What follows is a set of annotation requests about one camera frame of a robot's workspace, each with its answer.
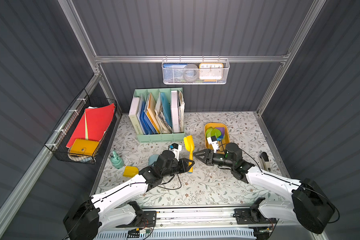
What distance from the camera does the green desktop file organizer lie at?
0.91 m

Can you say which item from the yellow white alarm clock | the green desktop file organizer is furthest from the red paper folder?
the yellow white alarm clock

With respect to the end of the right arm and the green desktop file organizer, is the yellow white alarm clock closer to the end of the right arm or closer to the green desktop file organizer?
the green desktop file organizer

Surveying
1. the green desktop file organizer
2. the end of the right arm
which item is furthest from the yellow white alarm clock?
the end of the right arm

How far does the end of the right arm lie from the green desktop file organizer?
13.9 inches

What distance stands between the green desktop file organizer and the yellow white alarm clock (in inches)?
7.2

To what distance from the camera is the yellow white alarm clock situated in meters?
0.89

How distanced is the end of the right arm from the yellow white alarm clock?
0.45 m

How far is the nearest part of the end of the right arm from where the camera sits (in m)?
0.62

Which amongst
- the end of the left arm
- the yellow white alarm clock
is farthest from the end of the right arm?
the yellow white alarm clock
